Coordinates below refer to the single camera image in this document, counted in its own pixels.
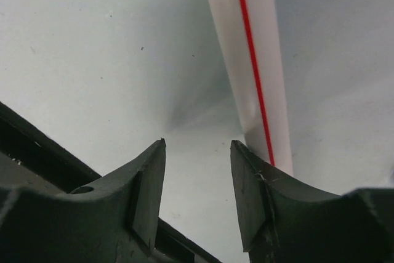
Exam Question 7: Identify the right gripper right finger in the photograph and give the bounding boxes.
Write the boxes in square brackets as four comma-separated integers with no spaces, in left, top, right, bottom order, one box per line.
[230,140,393,263]

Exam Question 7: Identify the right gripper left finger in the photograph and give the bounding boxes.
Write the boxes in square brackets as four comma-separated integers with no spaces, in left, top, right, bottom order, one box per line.
[1,139,166,262]

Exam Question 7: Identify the light green table mat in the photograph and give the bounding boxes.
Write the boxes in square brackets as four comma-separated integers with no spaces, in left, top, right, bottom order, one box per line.
[1,0,393,262]

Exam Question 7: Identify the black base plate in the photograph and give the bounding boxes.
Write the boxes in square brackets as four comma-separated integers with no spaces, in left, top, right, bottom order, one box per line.
[1,105,215,262]

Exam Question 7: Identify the white PVC pipe frame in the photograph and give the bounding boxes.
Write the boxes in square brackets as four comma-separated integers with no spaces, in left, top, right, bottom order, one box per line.
[208,0,293,175]

